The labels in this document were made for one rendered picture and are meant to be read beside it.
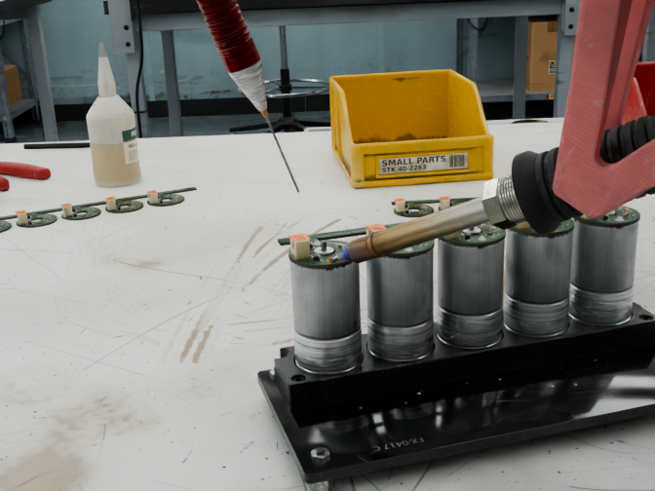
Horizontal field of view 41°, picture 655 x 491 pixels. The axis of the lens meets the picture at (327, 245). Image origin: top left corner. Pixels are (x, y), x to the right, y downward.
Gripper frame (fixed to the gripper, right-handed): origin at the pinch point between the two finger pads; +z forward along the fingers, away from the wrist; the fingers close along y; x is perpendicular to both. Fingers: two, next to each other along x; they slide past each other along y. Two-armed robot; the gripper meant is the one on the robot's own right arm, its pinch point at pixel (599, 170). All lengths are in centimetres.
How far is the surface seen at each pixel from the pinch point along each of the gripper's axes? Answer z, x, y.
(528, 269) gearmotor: 6.4, -0.3, -5.4
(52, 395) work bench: 18.7, -12.1, 2.9
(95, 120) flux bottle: 23.8, -31.1, -21.3
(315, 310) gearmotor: 9.4, -5.1, 0.5
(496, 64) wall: 125, -93, -432
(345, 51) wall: 151, -159, -394
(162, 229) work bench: 23.1, -19.9, -15.3
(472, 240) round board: 5.9, -2.4, -3.8
